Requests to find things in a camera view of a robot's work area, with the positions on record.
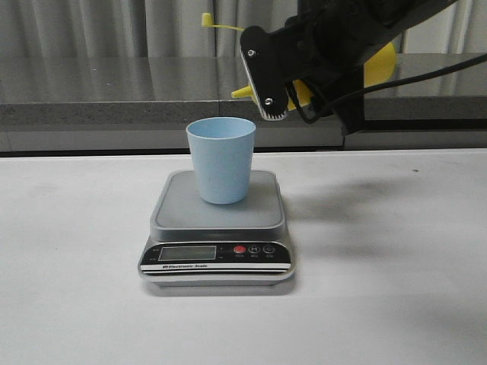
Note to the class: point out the light blue plastic cup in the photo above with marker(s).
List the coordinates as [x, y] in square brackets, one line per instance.
[221, 150]

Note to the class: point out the black second robot arm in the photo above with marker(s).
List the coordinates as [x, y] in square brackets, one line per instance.
[395, 18]

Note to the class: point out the silver electronic kitchen scale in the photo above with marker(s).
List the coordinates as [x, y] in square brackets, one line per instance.
[198, 248]

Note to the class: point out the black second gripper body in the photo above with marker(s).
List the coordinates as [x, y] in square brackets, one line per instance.
[336, 42]

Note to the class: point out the grey stone counter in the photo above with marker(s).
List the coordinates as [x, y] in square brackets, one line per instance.
[142, 105]

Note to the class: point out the yellow squeeze bottle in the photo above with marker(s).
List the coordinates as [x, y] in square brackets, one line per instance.
[378, 69]

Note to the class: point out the black gripper finger with ridged pad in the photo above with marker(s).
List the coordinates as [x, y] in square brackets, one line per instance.
[271, 60]

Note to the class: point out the grey curtain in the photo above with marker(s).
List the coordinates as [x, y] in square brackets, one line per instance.
[98, 29]

